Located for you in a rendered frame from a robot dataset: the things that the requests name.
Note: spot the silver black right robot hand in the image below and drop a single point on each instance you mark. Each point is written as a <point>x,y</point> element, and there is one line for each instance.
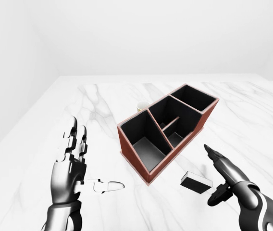
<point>230,173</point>

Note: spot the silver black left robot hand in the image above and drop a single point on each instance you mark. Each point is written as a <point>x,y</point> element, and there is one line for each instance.
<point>60,179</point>

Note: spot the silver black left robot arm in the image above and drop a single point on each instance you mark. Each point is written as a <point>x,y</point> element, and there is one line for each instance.
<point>62,217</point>

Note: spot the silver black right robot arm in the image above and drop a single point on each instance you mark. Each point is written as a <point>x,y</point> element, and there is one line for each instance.
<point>261,214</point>

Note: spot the red-brown desk caddy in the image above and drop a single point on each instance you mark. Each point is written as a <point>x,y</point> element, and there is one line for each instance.
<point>161,131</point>

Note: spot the white mug with gold rim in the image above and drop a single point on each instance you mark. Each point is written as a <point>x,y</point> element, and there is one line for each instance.
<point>142,106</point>

